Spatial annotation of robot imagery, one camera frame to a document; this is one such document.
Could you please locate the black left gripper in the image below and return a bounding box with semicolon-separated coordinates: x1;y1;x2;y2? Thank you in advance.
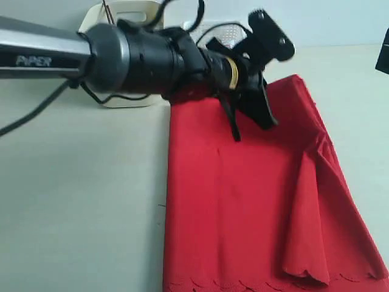
206;38;278;142

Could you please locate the red table cloth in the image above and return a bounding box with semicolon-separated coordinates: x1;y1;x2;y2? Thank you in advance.
163;75;388;291

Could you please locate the dark wooden chopstick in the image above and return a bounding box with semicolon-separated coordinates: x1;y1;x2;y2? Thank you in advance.
102;0;115;24

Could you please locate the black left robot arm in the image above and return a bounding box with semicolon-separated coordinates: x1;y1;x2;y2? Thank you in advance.
1;17;277;141

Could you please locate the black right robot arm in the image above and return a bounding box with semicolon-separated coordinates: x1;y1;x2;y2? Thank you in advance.
375;29;389;75

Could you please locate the white perforated plastic basket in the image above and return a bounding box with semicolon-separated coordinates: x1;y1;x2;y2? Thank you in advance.
190;20;246;49

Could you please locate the cream plastic bin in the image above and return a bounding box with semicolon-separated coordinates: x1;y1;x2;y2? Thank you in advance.
78;1;162;108

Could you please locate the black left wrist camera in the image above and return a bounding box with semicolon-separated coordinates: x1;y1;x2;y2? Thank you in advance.
233;9;295;67

